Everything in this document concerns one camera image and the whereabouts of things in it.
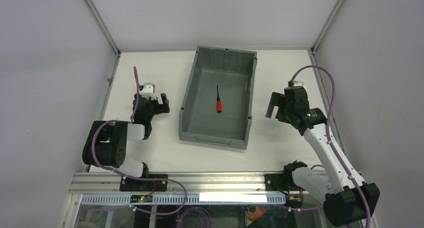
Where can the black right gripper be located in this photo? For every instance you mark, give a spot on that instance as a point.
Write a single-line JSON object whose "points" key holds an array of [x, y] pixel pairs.
{"points": [[281, 107]]}

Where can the red handled screwdriver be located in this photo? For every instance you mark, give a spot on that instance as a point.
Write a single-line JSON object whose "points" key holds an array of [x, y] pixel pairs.
{"points": [[218, 101]]}

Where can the grey plastic bin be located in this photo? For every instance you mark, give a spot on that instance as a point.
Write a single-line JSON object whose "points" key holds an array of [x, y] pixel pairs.
{"points": [[234, 72]]}

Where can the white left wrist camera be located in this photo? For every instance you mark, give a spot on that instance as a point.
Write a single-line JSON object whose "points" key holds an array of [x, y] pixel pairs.
{"points": [[147, 91]]}

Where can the orange object below table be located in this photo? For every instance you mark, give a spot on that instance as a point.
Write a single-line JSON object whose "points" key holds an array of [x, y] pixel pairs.
{"points": [[254, 212]]}

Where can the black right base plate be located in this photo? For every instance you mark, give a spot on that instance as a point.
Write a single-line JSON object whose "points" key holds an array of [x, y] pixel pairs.
{"points": [[280, 182]]}

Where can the white slotted cable duct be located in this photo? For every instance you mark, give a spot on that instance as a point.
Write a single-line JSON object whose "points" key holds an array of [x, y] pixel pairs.
{"points": [[178, 199]]}

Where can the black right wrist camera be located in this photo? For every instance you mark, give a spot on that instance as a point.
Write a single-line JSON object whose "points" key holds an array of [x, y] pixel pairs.
{"points": [[296, 96]]}

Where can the aluminium front rail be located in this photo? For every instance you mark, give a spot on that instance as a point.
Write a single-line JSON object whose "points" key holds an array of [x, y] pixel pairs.
{"points": [[194, 182]]}

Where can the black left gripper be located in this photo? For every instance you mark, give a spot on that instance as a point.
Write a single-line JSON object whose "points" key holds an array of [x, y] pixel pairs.
{"points": [[156, 106]]}

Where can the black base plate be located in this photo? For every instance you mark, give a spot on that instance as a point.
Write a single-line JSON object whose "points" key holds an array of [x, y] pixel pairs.
{"points": [[280, 182], [143, 183]]}

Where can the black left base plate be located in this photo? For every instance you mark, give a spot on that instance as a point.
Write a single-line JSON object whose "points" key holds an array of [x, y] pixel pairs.
{"points": [[143, 183]]}

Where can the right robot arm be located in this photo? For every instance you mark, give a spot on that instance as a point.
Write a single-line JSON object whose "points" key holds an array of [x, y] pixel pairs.
{"points": [[345, 196]]}

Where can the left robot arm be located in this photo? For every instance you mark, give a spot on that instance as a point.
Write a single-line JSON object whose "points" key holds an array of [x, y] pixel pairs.
{"points": [[106, 143]]}

